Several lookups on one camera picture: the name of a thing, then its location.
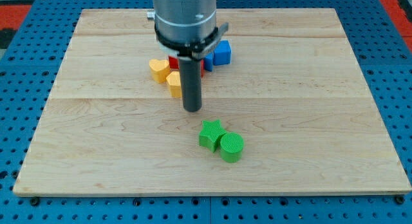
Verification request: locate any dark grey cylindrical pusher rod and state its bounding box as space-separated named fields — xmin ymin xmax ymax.
xmin=178 ymin=58 xmax=201 ymax=112

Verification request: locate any black clamp ring mount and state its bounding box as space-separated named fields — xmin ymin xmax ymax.
xmin=154 ymin=23 xmax=229 ymax=61

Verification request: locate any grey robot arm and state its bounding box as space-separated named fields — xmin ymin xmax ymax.
xmin=147 ymin=0 xmax=229 ymax=112

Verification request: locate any green star block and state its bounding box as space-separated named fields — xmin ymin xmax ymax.
xmin=198 ymin=120 xmax=227 ymax=153

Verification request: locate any small blue block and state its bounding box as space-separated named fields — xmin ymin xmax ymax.
xmin=203 ymin=53 xmax=213 ymax=71

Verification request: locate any yellow pentagon block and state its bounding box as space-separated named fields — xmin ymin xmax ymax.
xmin=166 ymin=71 xmax=182 ymax=98

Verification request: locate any red block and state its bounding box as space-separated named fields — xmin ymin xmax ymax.
xmin=168 ymin=55 xmax=205 ymax=78

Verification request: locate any blue cube block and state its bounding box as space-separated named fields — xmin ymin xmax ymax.
xmin=213 ymin=40 xmax=232 ymax=66

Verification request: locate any yellow heart block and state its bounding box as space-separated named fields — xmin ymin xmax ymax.
xmin=149 ymin=59 xmax=170 ymax=84

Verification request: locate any green cylinder block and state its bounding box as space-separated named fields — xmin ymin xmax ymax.
xmin=220 ymin=132 xmax=244 ymax=163

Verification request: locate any wooden board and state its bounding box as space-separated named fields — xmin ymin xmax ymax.
xmin=14 ymin=8 xmax=411 ymax=197

